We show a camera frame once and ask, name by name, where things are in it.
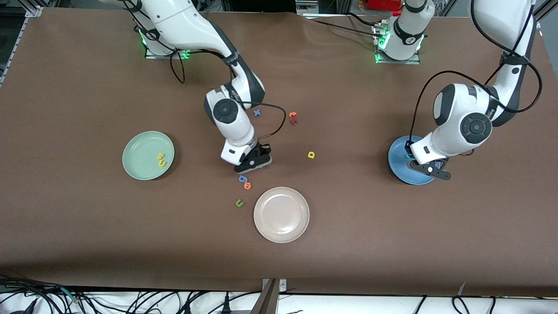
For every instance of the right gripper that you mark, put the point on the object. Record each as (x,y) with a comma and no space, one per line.
(260,150)

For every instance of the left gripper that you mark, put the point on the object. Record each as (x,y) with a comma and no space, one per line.
(409,146)

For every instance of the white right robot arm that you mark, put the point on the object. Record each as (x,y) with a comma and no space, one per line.
(183,22)

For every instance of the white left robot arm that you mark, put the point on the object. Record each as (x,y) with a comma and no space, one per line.
(501,17)

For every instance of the blue plate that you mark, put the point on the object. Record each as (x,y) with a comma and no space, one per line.
(399,168)

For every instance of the beige plate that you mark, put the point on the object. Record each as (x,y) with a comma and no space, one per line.
(281,214)

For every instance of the green plate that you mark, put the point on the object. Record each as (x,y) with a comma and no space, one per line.
(139,152)

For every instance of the red object behind table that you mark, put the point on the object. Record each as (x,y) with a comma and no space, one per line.
(383,4)

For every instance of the black power plug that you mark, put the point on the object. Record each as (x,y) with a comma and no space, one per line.
(226,305)

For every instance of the brown table cover sheet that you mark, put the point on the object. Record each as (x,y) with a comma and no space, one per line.
(87,240)

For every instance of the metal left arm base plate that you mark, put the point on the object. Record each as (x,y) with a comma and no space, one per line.
(414,61)

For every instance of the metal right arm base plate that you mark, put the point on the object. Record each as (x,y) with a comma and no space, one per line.
(150,54)

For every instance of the metal table bracket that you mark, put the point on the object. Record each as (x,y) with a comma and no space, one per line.
(269,301)

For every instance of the aluminium frame profile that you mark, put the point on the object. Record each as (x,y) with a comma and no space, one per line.
(547,8)
(32,9)

